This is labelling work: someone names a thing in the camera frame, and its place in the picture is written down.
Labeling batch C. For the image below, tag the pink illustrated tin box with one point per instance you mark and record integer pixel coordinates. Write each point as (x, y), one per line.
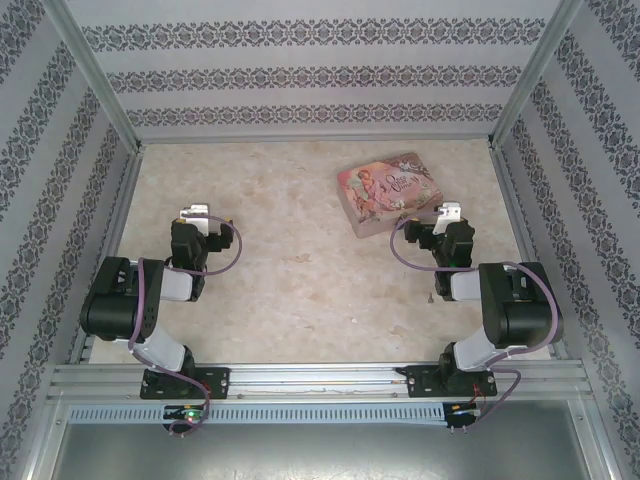
(385, 190)

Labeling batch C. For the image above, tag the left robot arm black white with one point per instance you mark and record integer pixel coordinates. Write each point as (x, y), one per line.
(115, 310)

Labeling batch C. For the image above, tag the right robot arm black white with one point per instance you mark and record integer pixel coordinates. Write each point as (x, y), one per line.
(520, 310)

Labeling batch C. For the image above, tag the small circuit board green light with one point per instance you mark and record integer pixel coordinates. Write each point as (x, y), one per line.
(186, 413)

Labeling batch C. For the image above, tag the grey metal sheet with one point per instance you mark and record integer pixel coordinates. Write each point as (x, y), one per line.
(320, 452)

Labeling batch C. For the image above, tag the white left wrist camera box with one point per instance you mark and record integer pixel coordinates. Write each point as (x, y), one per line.
(197, 215)

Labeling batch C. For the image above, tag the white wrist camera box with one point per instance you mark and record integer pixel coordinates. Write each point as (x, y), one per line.
(446, 215)
(197, 215)

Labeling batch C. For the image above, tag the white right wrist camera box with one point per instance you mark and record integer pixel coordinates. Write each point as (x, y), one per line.
(446, 215)

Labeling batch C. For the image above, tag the aluminium side rail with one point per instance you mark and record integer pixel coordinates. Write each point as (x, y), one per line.
(525, 240)
(112, 240)

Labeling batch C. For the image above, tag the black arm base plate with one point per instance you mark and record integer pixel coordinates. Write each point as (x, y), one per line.
(420, 380)
(220, 382)

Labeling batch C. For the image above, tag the aluminium frame post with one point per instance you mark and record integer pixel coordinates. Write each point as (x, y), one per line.
(535, 75)
(95, 75)

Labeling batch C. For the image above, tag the aluminium mounting rail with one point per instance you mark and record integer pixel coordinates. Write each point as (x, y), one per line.
(320, 380)

